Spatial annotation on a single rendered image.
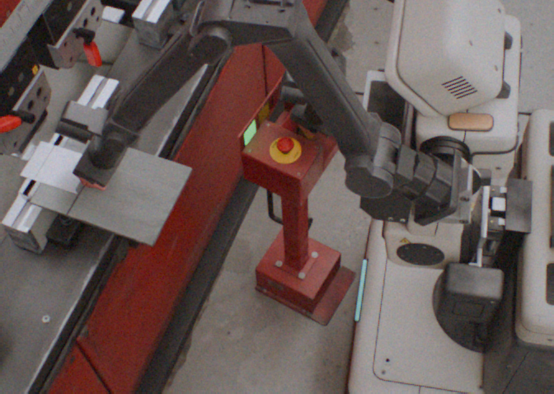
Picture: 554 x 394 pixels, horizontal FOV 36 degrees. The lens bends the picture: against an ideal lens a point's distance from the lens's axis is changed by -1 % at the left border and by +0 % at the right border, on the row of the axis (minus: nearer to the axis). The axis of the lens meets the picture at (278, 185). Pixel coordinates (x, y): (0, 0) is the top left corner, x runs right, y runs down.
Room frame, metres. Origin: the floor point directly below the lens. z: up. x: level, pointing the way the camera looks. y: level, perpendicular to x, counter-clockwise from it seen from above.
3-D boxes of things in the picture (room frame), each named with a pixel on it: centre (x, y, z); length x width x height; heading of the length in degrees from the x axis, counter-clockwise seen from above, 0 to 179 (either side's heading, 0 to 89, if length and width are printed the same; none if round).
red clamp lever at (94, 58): (1.05, 0.33, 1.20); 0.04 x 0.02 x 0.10; 65
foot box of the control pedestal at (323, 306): (1.10, -0.06, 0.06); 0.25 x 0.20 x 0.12; 56
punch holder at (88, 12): (1.10, 0.38, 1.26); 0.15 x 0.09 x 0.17; 155
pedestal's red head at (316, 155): (1.12, -0.04, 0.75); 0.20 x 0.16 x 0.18; 146
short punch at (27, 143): (0.94, 0.46, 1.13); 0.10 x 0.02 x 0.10; 155
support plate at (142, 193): (0.88, 0.32, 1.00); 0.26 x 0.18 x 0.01; 65
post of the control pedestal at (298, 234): (1.12, -0.04, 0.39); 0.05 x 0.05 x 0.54; 56
